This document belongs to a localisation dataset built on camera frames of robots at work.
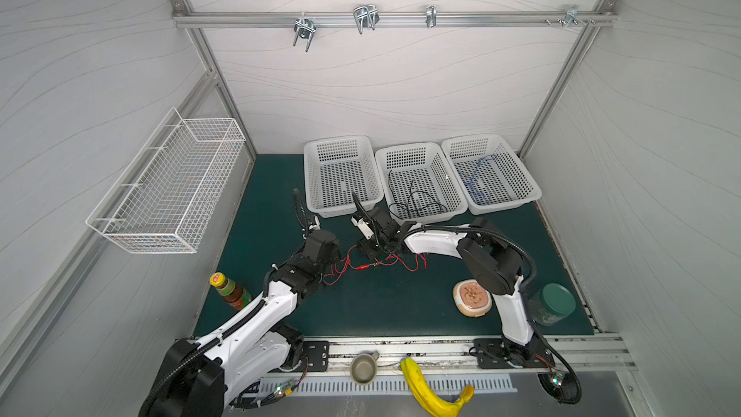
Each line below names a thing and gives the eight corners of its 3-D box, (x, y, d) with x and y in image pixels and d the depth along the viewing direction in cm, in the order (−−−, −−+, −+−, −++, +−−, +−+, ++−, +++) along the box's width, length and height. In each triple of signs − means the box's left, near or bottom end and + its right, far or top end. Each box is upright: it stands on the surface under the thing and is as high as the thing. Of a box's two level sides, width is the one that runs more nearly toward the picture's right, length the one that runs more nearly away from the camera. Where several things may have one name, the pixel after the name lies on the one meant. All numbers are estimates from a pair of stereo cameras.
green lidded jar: (527, 326, 82) (548, 314, 72) (518, 298, 87) (537, 283, 77) (556, 326, 82) (582, 314, 72) (546, 298, 87) (569, 283, 77)
